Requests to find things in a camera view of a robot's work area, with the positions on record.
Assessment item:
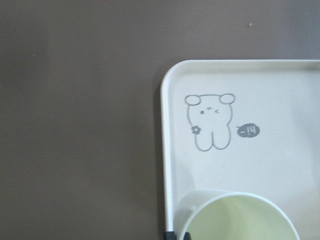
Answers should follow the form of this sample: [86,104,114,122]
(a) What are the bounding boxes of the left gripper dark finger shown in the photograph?
[163,225,192,240]

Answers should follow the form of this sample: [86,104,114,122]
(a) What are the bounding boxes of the cream white plastic cup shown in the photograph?
[173,189,300,240]

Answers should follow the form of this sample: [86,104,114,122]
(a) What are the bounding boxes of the cream rabbit tray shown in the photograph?
[160,60,320,240]

